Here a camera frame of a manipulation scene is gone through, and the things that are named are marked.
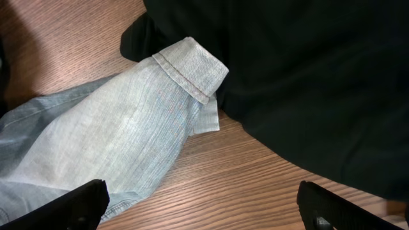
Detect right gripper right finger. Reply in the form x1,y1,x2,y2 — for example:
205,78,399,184
297,181,401,230

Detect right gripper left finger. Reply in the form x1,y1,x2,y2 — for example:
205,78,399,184
1,179,109,230

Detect light blue denim shorts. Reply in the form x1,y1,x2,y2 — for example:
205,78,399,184
1,37,228,226

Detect black shirt with white logo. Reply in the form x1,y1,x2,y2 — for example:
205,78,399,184
120,0,408,202

